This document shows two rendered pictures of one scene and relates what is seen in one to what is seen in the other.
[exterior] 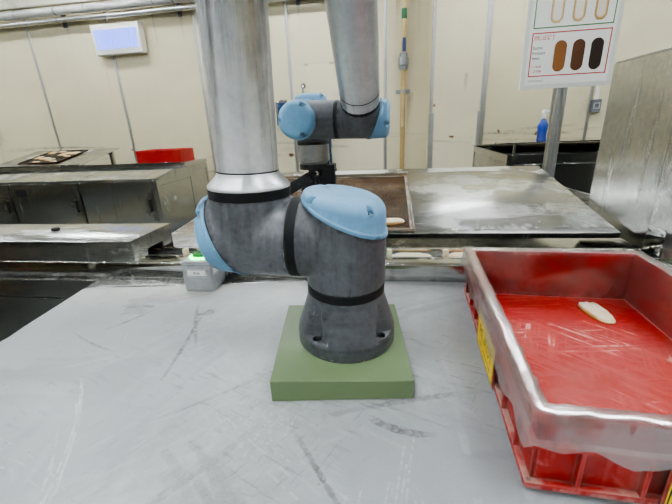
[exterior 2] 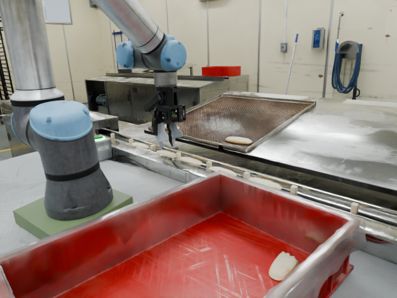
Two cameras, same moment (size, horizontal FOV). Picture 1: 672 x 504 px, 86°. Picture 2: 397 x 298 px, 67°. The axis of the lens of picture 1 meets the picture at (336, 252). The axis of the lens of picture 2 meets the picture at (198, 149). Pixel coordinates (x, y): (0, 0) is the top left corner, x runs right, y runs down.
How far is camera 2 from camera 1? 0.64 m
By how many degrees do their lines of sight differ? 34
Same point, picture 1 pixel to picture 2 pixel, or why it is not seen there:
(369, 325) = (60, 197)
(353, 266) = (44, 154)
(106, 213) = not seen: hidden behind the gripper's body
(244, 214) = (15, 112)
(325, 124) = (138, 59)
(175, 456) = not seen: outside the picture
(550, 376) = (141, 283)
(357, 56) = (109, 14)
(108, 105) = (198, 34)
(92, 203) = not seen: hidden behind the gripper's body
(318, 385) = (26, 222)
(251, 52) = (13, 22)
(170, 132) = (232, 54)
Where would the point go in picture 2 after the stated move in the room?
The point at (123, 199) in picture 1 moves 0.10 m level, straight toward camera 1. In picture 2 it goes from (180, 99) to (179, 100)
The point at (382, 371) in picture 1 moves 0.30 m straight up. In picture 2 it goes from (54, 228) to (25, 79)
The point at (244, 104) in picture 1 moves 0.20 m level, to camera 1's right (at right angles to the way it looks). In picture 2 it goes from (13, 51) to (65, 47)
